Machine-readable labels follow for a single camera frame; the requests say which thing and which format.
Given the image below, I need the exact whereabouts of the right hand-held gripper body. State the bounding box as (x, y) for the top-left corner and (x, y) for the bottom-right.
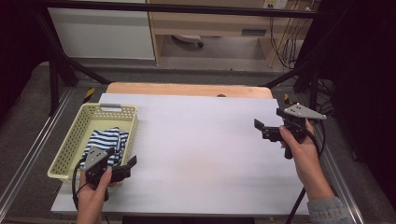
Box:
(276, 103), (328, 161)

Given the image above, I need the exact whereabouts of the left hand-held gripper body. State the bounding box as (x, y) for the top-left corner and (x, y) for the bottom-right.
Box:
(83, 146), (110, 191)

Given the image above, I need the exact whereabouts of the blue white striped cloth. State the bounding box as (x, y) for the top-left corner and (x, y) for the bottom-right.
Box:
(78, 126), (130, 170)

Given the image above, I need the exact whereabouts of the yellow perforated plastic basket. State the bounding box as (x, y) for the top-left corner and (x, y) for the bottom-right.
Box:
(47, 103), (139, 184)

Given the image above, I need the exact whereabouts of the person's left hand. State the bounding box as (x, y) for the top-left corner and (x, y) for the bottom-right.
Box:
(76, 166), (114, 207)

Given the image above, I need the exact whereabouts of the person's right hand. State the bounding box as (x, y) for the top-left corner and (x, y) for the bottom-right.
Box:
(278, 119), (325, 184)

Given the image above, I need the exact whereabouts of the yellow black tape marker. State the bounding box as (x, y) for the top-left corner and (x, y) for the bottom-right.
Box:
(82, 87), (96, 105)
(283, 92), (297, 106)

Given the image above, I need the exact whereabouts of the white board sheet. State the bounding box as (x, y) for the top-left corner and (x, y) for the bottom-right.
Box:
(50, 92), (312, 217)

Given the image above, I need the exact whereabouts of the light wooden table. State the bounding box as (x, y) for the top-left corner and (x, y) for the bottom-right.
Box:
(106, 81), (274, 100)

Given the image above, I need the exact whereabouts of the light wooden desk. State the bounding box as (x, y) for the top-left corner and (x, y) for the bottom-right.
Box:
(146, 0), (321, 68)

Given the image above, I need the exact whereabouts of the white cabinet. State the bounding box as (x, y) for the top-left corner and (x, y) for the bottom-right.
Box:
(47, 0), (156, 61)

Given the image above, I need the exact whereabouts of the white chair base with caster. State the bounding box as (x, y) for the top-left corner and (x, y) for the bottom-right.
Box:
(172, 34), (205, 49)

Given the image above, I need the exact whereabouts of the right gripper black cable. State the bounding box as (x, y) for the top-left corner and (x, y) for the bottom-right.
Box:
(285, 120), (327, 224)

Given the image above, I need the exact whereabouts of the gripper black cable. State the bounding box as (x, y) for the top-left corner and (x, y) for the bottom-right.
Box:
(285, 120), (327, 224)
(71, 155), (90, 216)

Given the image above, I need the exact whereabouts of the black floor cable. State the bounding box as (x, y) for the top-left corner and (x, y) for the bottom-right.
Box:
(314, 78), (335, 125)

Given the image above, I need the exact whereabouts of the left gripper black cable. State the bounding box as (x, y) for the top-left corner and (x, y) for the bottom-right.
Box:
(71, 155), (90, 216)

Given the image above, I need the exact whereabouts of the hanging black cable bundle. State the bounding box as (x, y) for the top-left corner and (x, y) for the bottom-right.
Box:
(268, 12), (307, 70)

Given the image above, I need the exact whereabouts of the aluminium rail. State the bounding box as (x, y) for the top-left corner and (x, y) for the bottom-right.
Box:
(317, 122), (366, 224)
(0, 88), (75, 214)

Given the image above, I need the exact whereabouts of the white wall socket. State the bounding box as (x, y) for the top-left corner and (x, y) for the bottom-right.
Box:
(262, 0), (290, 10)

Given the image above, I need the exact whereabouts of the black metal frame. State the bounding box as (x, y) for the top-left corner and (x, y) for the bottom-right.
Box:
(31, 0), (396, 117)

